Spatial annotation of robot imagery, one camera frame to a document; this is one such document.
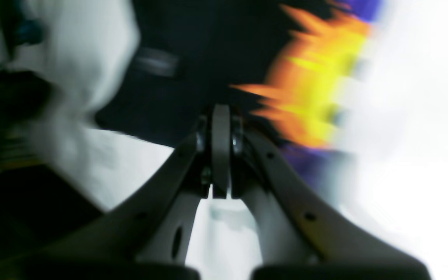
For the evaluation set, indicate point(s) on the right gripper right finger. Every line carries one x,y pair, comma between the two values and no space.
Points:
300,236

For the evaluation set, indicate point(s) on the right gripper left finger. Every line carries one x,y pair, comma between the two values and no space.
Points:
144,238

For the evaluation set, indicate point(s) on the black T-shirt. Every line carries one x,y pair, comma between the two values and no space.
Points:
191,53

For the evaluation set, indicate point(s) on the grey cloth at left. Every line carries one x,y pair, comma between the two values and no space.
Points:
61,61

